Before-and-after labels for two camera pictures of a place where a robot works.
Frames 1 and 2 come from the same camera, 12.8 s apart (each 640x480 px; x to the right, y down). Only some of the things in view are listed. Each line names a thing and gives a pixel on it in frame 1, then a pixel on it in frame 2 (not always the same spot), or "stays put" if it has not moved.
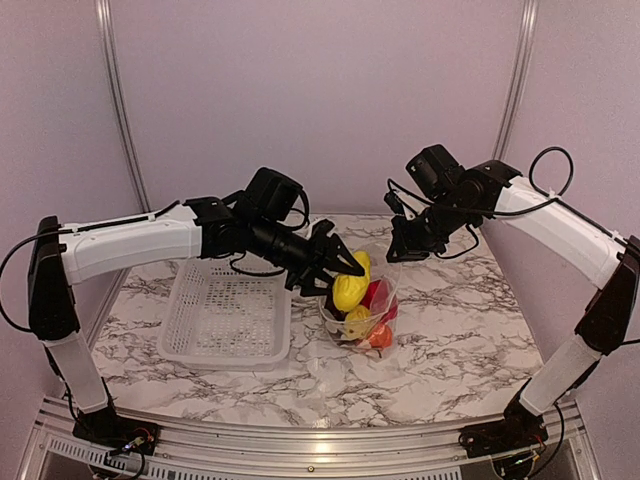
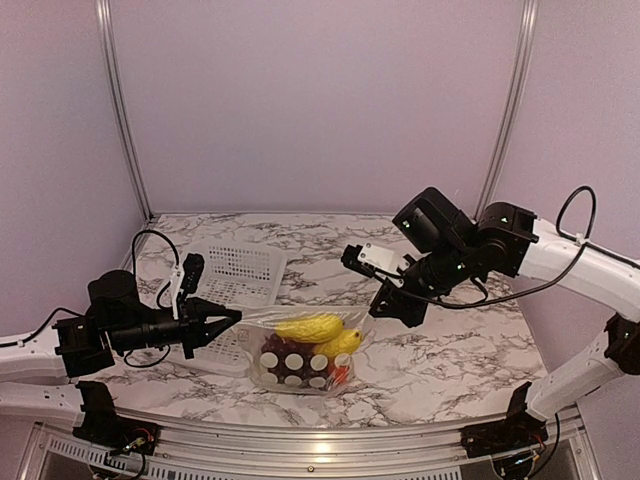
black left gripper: (307, 275) to (192, 326)
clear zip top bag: (368, 305) to (301, 349)
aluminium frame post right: (511, 95) stays put
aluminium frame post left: (105, 13) stays put
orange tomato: (381, 336) to (339, 374)
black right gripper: (406, 247) to (399, 305)
